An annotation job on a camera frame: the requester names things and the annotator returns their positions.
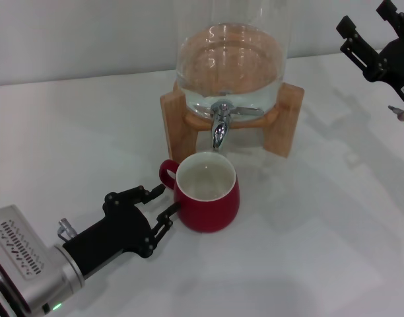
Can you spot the chrome faucet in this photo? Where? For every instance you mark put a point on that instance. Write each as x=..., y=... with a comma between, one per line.
x=219, y=130

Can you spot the red ceramic cup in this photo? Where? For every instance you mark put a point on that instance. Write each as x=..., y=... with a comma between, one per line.
x=208, y=214

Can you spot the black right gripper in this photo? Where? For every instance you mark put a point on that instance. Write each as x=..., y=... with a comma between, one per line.
x=400, y=62

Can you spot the wooden dispenser stand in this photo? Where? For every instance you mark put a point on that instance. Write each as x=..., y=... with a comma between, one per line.
x=180, y=132

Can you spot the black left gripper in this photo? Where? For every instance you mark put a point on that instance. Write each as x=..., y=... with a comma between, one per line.
x=116, y=234

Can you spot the glass water dispenser jar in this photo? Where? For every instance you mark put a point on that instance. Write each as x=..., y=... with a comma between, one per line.
x=231, y=66

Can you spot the metal plug connector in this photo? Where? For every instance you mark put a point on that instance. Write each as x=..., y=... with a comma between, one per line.
x=403, y=113
x=65, y=229

